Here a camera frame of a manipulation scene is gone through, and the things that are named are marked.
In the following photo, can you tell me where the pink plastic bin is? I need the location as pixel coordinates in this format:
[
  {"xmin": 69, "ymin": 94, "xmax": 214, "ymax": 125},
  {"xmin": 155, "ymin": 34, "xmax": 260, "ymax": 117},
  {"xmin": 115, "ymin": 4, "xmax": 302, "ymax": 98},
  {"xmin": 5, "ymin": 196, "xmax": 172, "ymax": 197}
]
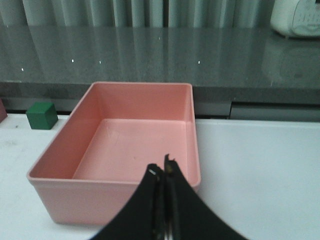
[{"xmin": 27, "ymin": 82, "xmax": 201, "ymax": 225}]

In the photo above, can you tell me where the grey curtain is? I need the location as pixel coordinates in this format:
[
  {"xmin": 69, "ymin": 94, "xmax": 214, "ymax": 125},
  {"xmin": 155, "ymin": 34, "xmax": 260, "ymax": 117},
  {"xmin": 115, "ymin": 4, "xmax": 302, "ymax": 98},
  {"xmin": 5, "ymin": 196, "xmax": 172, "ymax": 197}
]
[{"xmin": 0, "ymin": 0, "xmax": 275, "ymax": 28}]

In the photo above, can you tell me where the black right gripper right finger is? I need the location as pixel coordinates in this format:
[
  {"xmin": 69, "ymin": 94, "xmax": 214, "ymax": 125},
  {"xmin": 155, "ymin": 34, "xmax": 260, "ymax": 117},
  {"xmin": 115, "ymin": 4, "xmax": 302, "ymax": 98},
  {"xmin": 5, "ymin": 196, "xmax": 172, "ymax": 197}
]
[{"xmin": 164, "ymin": 154, "xmax": 245, "ymax": 240}]

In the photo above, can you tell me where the grey stone countertop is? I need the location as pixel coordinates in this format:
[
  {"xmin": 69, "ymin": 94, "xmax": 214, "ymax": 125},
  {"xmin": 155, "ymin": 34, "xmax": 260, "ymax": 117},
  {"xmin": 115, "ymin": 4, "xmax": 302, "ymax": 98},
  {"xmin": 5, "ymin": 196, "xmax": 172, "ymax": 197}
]
[{"xmin": 0, "ymin": 26, "xmax": 320, "ymax": 106}]

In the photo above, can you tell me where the pink cube block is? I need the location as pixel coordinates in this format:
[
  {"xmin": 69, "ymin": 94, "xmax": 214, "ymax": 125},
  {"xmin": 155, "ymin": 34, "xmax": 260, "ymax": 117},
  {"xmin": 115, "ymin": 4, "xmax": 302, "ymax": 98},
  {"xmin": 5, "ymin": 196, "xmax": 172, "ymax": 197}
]
[{"xmin": 0, "ymin": 99, "xmax": 8, "ymax": 123}]

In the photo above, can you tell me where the white kitchen appliance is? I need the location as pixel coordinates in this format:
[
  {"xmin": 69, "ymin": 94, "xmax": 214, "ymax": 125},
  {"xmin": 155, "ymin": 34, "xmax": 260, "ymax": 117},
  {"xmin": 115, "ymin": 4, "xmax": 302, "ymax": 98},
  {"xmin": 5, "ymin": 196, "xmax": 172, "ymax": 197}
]
[{"xmin": 270, "ymin": 0, "xmax": 320, "ymax": 38}]

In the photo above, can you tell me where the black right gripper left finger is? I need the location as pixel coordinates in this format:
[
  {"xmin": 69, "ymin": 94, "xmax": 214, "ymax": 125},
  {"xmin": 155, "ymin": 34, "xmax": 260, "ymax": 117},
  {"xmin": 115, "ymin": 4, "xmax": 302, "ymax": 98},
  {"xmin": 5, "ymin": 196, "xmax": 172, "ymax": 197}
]
[{"xmin": 92, "ymin": 163, "xmax": 164, "ymax": 240}]

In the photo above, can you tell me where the green cube block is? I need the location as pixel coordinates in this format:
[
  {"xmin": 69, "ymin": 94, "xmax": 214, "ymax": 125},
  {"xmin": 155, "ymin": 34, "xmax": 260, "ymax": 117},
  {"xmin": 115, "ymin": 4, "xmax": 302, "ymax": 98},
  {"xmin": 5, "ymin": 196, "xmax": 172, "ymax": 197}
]
[{"xmin": 26, "ymin": 102, "xmax": 58, "ymax": 130}]

